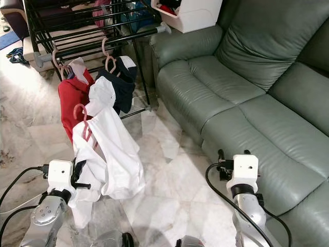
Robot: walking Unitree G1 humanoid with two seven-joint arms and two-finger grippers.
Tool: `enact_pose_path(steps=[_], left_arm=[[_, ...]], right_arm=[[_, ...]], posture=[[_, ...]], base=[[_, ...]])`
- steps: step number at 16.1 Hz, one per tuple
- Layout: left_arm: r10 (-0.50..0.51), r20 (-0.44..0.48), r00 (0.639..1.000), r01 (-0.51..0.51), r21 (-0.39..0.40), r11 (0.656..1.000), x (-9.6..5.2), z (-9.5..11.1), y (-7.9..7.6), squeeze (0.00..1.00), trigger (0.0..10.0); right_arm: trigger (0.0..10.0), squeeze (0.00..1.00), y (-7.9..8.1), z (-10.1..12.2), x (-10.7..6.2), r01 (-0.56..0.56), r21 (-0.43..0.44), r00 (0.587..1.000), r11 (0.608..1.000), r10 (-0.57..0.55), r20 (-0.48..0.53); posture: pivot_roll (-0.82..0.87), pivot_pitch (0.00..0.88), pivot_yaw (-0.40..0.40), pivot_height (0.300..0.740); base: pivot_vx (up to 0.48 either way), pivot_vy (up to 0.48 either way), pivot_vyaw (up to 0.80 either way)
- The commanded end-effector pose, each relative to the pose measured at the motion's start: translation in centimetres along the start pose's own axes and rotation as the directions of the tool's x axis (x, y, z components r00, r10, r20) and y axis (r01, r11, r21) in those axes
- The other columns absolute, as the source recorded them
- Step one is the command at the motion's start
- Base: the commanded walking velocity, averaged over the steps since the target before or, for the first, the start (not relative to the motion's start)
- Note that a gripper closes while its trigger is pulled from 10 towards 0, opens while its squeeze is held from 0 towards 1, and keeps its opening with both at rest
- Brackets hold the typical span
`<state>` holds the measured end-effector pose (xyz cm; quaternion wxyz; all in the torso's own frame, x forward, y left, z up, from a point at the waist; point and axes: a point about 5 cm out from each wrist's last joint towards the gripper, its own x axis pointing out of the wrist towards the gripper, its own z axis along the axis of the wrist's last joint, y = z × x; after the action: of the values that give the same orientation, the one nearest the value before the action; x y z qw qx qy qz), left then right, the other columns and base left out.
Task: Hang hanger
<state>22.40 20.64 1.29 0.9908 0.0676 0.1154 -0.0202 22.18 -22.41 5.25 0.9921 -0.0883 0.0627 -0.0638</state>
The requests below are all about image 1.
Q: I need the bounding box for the white shirt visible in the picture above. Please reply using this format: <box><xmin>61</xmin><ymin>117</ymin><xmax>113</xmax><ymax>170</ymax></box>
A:
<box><xmin>69</xmin><ymin>105</ymin><xmax>145</xmax><ymax>230</ymax></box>

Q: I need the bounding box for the black shirt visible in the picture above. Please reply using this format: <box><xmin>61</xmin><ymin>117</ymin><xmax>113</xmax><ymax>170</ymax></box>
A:
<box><xmin>95</xmin><ymin>56</ymin><xmax>138</xmax><ymax>115</ymax></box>

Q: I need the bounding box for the robot left leg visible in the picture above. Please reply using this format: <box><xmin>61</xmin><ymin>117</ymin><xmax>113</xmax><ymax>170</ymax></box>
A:
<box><xmin>93</xmin><ymin>232</ymin><xmax>134</xmax><ymax>247</ymax></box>

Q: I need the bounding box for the robot leg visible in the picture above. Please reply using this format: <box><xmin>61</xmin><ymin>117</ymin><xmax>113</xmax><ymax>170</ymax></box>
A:
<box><xmin>93</xmin><ymin>232</ymin><xmax>134</xmax><ymax>247</ymax></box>
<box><xmin>175</xmin><ymin>236</ymin><xmax>211</xmax><ymax>247</ymax></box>

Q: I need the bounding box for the grey green leather sofa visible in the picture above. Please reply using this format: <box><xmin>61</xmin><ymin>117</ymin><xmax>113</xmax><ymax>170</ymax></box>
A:
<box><xmin>149</xmin><ymin>0</ymin><xmax>329</xmax><ymax>247</ymax></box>

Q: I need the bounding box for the red garment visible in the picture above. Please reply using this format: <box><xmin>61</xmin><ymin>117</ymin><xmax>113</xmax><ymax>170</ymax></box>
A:
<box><xmin>58</xmin><ymin>58</ymin><xmax>96</xmax><ymax>142</ymax></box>

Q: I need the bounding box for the robot right leg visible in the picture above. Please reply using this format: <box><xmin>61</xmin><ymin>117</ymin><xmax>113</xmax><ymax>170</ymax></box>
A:
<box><xmin>175</xmin><ymin>236</ymin><xmax>211</xmax><ymax>247</ymax></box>

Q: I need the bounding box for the small white cloth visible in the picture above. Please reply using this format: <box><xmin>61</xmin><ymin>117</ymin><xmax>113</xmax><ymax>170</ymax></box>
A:
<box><xmin>87</xmin><ymin>76</ymin><xmax>116</xmax><ymax>116</ymax></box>

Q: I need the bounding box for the dark crumpled floor cloth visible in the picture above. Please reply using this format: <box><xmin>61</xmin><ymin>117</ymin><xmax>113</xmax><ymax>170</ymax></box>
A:
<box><xmin>8</xmin><ymin>47</ymin><xmax>30</xmax><ymax>65</ymax></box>

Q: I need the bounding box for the beige cushion seat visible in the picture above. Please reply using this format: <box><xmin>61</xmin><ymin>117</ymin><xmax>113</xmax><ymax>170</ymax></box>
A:
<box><xmin>23</xmin><ymin>26</ymin><xmax>108</xmax><ymax>60</ymax></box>

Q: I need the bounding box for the black metal drying rack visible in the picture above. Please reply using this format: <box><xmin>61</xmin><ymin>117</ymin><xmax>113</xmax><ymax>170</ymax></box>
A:
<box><xmin>26</xmin><ymin>0</ymin><xmax>173</xmax><ymax>111</ymax></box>

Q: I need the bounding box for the blue floor mat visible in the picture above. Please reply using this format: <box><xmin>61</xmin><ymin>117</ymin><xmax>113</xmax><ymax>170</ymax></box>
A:
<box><xmin>0</xmin><ymin>30</ymin><xmax>21</xmax><ymax>49</ymax></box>

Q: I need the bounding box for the white plastic container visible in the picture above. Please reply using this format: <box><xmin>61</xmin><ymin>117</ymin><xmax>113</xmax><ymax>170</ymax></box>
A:
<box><xmin>152</xmin><ymin>0</ymin><xmax>223</xmax><ymax>34</ymax></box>

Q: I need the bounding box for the pink garment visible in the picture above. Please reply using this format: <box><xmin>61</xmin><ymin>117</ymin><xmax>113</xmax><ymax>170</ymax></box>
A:
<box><xmin>93</xmin><ymin>0</ymin><xmax>113</xmax><ymax>29</ymax></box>

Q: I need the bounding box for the blue garment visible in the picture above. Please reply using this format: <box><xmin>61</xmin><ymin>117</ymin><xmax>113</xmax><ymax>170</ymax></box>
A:
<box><xmin>123</xmin><ymin>3</ymin><xmax>152</xmax><ymax>29</ymax></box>

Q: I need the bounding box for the dark purple armchair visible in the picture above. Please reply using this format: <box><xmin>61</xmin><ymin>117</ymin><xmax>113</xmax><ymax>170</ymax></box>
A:
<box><xmin>0</xmin><ymin>0</ymin><xmax>31</xmax><ymax>31</ymax></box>

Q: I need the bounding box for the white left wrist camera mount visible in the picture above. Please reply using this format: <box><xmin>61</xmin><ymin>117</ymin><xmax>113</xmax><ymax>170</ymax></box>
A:
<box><xmin>48</xmin><ymin>160</ymin><xmax>76</xmax><ymax>192</ymax></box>

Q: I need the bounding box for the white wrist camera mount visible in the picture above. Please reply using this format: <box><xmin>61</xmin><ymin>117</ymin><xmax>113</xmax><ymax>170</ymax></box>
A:
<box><xmin>48</xmin><ymin>160</ymin><xmax>76</xmax><ymax>192</ymax></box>
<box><xmin>231</xmin><ymin>153</ymin><xmax>259</xmax><ymax>187</ymax></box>

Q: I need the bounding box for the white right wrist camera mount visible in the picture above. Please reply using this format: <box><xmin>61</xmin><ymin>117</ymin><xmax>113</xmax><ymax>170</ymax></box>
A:
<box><xmin>231</xmin><ymin>153</ymin><xmax>259</xmax><ymax>187</ymax></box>

